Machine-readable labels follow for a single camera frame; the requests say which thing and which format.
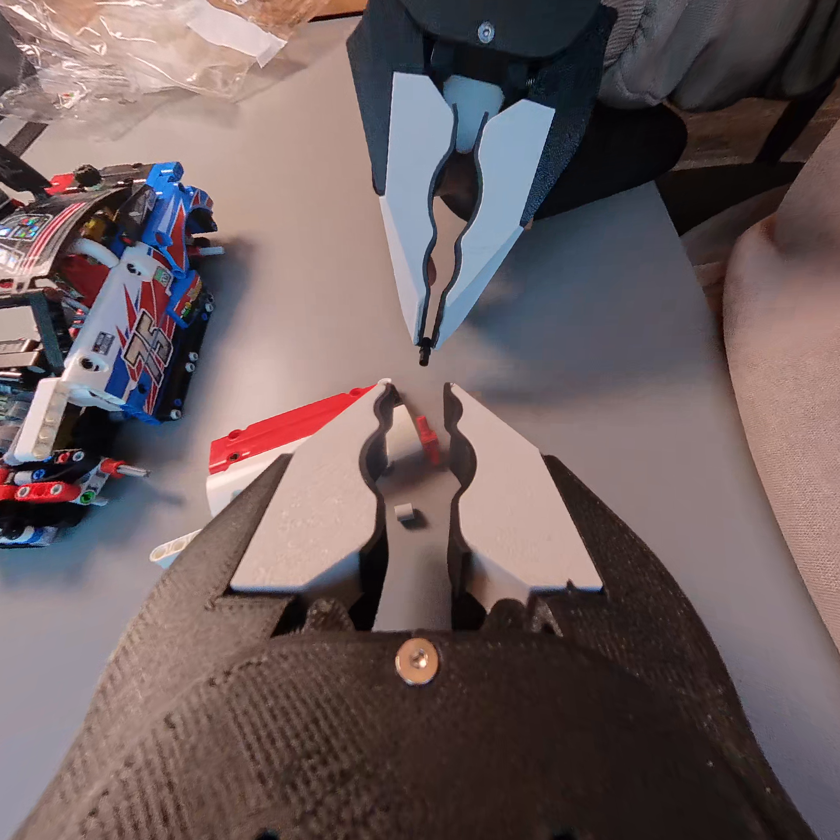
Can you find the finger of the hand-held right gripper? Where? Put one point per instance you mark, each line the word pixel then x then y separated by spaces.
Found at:
pixel 413 177
pixel 512 170

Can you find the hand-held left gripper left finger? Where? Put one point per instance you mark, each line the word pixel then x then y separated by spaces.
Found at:
pixel 308 518

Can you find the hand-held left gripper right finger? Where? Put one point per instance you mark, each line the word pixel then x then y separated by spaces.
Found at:
pixel 525 525

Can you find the white and red lego assembly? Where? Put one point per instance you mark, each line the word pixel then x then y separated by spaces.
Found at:
pixel 282 426

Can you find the small grey lego bush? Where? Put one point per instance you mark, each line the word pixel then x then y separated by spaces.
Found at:
pixel 405 513

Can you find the red lego axle connector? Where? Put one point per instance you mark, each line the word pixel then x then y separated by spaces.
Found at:
pixel 430 441

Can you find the black lego pin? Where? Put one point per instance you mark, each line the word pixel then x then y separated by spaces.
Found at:
pixel 424 354

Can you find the blue white lego race car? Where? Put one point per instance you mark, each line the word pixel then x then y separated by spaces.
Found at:
pixel 131 315

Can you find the person's right hand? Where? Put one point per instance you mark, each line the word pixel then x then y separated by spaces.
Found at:
pixel 454 190

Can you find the black padded armrest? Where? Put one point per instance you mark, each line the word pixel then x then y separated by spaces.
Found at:
pixel 623 157

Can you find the clear plastic bag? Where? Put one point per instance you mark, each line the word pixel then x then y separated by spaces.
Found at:
pixel 131 52

